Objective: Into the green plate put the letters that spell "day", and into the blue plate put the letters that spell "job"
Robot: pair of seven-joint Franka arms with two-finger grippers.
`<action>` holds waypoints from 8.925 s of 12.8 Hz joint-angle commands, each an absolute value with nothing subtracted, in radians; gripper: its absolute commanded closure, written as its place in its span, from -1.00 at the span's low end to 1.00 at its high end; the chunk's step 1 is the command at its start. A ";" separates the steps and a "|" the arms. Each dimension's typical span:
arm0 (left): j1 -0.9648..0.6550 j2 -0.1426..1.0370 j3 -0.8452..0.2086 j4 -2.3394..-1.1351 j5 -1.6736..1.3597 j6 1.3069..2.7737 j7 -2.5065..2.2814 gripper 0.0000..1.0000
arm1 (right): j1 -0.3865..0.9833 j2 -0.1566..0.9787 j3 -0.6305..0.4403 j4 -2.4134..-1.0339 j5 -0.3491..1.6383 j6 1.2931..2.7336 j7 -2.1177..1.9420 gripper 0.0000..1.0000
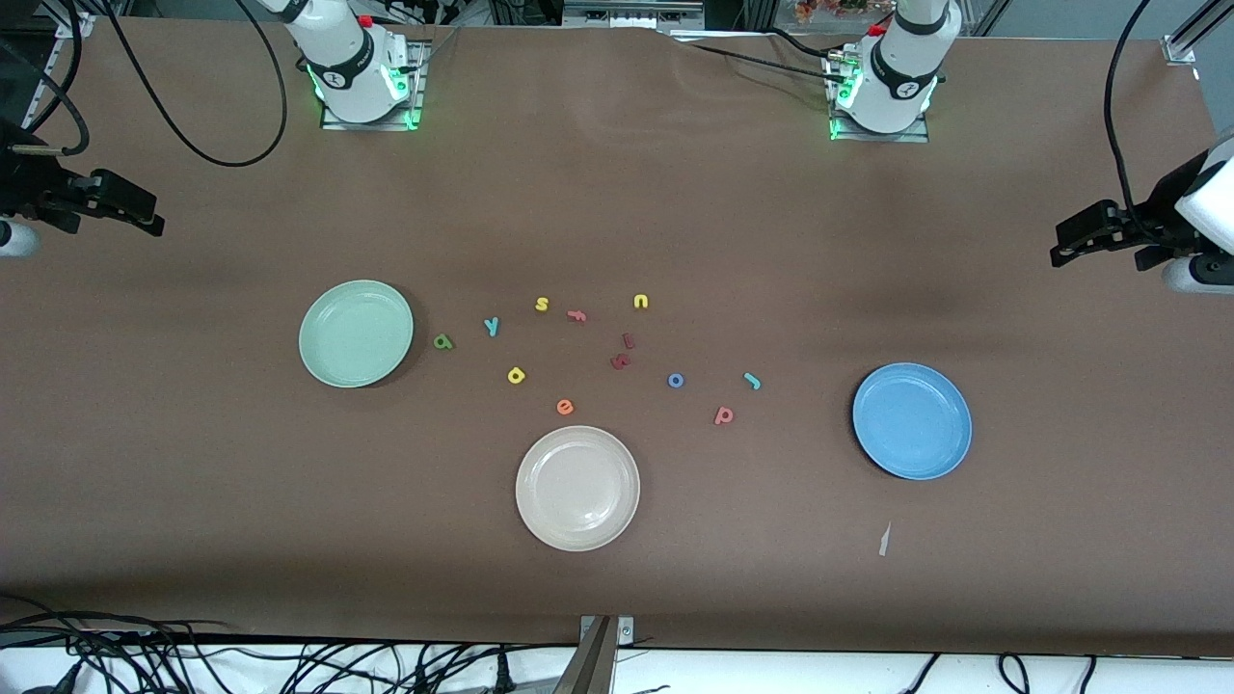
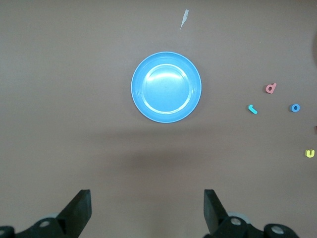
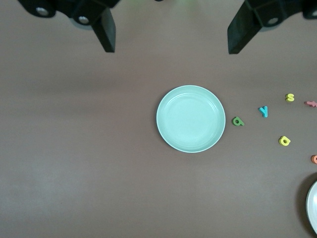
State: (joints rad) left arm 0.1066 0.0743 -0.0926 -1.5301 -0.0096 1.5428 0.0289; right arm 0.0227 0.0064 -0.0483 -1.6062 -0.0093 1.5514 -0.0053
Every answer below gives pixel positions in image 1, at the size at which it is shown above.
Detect blue plate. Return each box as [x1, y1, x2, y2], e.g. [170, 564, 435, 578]
[851, 362, 974, 481]

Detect green plate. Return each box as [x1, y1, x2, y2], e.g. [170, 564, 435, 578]
[298, 280, 415, 389]

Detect orange artificial flowers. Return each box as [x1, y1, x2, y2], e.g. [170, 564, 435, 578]
[795, 0, 893, 25]

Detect brown table cover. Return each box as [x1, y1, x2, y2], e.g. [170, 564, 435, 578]
[0, 17, 1234, 658]

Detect grey power strip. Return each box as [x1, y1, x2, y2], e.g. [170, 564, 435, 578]
[564, 0, 705, 28]

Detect beige plate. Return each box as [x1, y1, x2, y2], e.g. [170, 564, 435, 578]
[515, 425, 641, 552]

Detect grey metal beam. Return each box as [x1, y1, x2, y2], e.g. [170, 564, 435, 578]
[551, 617, 618, 694]

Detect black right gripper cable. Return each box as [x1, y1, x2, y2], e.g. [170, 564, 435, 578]
[0, 0, 93, 155]

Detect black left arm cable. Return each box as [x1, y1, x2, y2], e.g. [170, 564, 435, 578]
[1106, 0, 1153, 247]

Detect aluminium frame rail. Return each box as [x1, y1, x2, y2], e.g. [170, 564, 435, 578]
[19, 0, 97, 131]

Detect aluminium frame corner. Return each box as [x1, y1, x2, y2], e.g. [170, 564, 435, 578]
[1162, 0, 1234, 64]

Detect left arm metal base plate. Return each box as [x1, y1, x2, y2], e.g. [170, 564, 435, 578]
[829, 53, 931, 144]

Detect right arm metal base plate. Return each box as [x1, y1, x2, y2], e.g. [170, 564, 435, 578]
[320, 39, 425, 131]

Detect black base power cable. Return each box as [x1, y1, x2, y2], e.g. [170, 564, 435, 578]
[675, 27, 854, 86]

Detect black cable bundle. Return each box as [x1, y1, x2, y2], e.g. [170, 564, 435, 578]
[0, 593, 579, 694]

